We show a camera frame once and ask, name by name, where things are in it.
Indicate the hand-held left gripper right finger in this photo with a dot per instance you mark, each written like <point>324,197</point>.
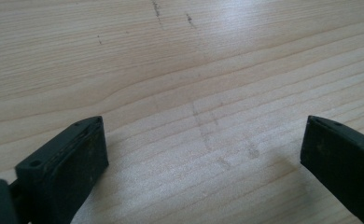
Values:
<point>342,161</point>

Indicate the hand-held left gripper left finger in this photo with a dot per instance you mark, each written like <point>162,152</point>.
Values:
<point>62,174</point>

